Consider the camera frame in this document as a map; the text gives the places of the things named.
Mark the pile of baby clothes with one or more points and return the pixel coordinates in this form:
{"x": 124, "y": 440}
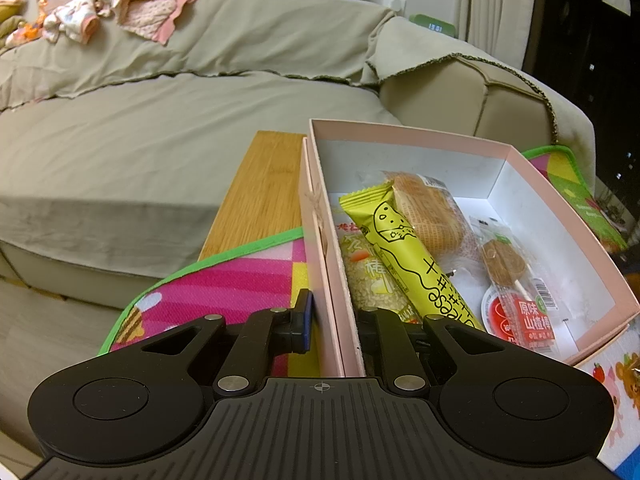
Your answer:
{"x": 78, "y": 20}

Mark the wooden table board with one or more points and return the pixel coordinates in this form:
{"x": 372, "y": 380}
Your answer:
{"x": 262, "y": 199}

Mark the pink cardboard gift box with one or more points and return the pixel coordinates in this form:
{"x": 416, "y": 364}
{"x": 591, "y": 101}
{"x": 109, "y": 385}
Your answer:
{"x": 492, "y": 228}

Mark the rice cracker stick packet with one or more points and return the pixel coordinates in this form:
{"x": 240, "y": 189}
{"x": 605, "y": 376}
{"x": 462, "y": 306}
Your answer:
{"x": 370, "y": 283}

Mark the beige sofa with cover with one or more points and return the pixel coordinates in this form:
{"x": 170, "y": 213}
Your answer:
{"x": 116, "y": 154}

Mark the green digital clock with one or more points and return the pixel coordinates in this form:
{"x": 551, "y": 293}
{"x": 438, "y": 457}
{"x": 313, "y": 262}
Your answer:
{"x": 434, "y": 24}

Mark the colourful cartoon play mat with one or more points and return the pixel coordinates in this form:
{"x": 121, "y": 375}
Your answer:
{"x": 225, "y": 289}

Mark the white wall socket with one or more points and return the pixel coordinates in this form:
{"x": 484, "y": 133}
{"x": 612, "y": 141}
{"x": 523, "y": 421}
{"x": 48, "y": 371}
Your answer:
{"x": 398, "y": 6}

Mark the hawthorn lollipop packet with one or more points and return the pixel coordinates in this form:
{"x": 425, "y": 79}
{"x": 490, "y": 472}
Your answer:
{"x": 525, "y": 316}

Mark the brown bread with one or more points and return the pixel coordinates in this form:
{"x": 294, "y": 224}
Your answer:
{"x": 434, "y": 215}

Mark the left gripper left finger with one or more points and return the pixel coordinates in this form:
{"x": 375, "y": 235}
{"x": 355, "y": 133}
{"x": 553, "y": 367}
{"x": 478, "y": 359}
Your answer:
{"x": 264, "y": 336}

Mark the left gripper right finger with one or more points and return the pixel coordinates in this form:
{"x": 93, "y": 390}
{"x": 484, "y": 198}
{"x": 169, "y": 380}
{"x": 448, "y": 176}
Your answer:
{"x": 393, "y": 348}

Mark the yellow cheese snack bar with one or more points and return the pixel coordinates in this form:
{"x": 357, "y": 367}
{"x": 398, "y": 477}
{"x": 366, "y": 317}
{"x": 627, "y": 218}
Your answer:
{"x": 416, "y": 271}

